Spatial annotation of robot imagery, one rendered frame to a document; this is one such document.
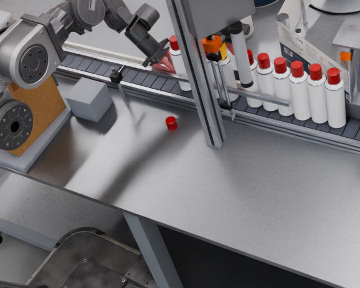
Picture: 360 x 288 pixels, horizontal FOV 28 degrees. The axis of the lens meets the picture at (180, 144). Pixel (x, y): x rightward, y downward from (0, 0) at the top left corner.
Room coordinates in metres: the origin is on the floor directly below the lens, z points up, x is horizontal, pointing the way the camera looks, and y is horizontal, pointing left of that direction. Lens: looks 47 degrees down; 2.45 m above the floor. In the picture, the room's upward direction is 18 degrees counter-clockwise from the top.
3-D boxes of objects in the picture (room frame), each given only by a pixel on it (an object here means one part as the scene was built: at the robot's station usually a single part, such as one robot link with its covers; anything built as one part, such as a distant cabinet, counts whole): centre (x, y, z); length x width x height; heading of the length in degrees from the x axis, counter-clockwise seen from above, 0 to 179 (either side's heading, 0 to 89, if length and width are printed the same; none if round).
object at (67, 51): (1.77, 0.06, 0.95); 1.07 x 0.01 x 0.01; 47
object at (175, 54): (1.69, -0.08, 0.98); 0.05 x 0.05 x 0.20
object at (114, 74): (1.77, 0.11, 0.91); 0.07 x 0.03 x 0.17; 137
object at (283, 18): (1.64, -0.41, 0.97); 0.05 x 0.05 x 0.19
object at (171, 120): (1.59, 0.00, 0.85); 0.03 x 0.03 x 0.03
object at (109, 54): (1.82, 0.01, 0.90); 1.07 x 0.01 x 0.02; 47
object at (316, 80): (1.38, -0.41, 0.98); 0.05 x 0.05 x 0.20
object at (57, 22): (1.41, 0.20, 1.45); 0.09 x 0.08 x 0.12; 42
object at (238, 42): (1.41, -0.23, 1.18); 0.04 x 0.04 x 0.21
